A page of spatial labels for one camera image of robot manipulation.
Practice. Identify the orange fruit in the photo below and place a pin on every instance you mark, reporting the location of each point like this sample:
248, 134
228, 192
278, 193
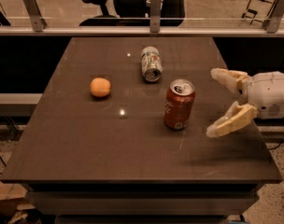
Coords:
100, 87

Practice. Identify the white green soda can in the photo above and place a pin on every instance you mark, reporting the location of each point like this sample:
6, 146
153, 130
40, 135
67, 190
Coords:
151, 65

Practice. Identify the right metal railing bracket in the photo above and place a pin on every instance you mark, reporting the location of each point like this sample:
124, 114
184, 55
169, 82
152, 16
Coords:
271, 24

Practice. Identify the wooden stool frame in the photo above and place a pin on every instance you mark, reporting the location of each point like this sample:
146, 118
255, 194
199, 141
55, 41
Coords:
258, 10

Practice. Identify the red coke can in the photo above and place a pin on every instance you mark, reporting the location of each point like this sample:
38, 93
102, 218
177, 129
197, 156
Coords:
178, 104

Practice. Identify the middle metal railing bracket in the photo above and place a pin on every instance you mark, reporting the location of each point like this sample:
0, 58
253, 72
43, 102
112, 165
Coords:
155, 15

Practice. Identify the cardboard box on floor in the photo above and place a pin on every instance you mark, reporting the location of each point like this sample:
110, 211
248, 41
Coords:
12, 199

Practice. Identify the metal railing bracket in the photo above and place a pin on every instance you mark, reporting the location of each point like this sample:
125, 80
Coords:
271, 24
37, 21
155, 15

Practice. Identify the left metal railing bracket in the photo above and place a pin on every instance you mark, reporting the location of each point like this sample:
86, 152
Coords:
37, 21

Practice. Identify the black office chair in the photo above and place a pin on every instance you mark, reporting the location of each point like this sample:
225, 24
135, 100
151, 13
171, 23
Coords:
136, 13

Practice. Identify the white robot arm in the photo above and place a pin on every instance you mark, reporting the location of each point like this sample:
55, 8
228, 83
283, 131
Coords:
262, 96

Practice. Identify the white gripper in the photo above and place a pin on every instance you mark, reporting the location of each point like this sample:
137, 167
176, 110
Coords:
265, 94

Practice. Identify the brown table cabinet base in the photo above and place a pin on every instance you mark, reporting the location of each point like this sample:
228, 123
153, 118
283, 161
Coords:
202, 207

